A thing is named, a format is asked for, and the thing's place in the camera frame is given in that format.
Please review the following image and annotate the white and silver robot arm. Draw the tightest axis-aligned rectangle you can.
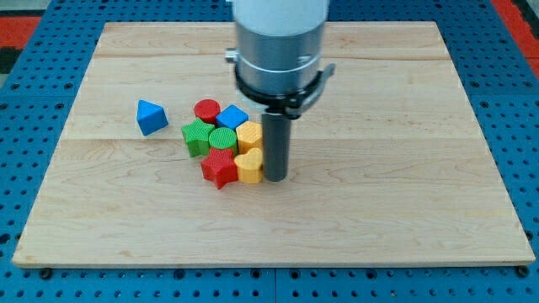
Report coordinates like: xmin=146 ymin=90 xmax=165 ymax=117
xmin=232 ymin=0 xmax=329 ymax=96

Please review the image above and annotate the green circle block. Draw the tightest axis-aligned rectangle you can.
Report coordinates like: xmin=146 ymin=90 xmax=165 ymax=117
xmin=209 ymin=127 xmax=237 ymax=156

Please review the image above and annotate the red circle block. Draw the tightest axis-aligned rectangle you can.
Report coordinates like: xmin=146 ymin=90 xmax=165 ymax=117
xmin=194 ymin=98 xmax=221 ymax=125

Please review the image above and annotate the blue triangle block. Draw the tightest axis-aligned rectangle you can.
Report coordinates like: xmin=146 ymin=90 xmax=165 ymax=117
xmin=136 ymin=99 xmax=168 ymax=136

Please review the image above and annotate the yellow heart block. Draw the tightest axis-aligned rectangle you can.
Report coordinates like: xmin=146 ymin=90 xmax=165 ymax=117
xmin=234 ymin=147 xmax=263 ymax=184

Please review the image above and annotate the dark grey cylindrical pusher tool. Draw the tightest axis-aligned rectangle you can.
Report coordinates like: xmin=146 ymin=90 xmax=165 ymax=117
xmin=262 ymin=114 xmax=291 ymax=182

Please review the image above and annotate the yellow hexagon block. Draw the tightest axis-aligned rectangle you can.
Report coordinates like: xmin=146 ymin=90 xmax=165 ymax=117
xmin=236 ymin=121 xmax=263 ymax=154

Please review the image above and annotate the red star block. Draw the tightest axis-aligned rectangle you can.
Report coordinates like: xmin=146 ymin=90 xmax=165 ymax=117
xmin=200 ymin=147 xmax=238 ymax=189

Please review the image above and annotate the blue cube block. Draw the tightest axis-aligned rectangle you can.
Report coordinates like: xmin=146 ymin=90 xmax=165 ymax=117
xmin=216 ymin=104 xmax=249 ymax=130

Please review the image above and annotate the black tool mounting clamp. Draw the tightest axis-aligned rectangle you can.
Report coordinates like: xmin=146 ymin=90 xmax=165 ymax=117
xmin=234 ymin=63 xmax=336 ymax=120

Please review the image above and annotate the green star block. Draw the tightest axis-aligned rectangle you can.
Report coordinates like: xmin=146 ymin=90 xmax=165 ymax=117
xmin=181 ymin=118 xmax=216 ymax=157

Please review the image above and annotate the light wooden board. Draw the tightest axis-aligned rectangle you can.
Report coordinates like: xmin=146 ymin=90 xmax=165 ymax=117
xmin=13 ymin=22 xmax=535 ymax=268

